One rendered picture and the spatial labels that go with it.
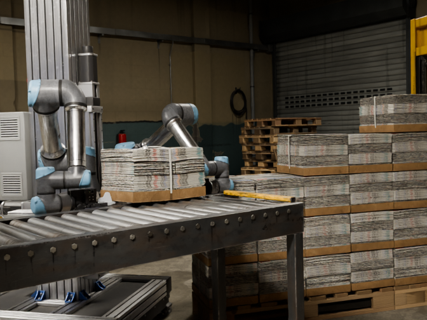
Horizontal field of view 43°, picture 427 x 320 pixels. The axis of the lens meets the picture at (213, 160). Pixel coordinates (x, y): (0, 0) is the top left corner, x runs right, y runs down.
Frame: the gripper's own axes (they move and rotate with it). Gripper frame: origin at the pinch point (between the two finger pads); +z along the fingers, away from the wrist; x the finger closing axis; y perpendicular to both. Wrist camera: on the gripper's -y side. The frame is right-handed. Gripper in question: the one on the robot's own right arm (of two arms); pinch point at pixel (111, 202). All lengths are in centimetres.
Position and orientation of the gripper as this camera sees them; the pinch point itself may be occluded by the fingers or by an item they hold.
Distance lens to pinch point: 248.8
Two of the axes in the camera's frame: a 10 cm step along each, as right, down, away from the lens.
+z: 7.8, -0.5, 6.2
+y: -0.5, -10.0, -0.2
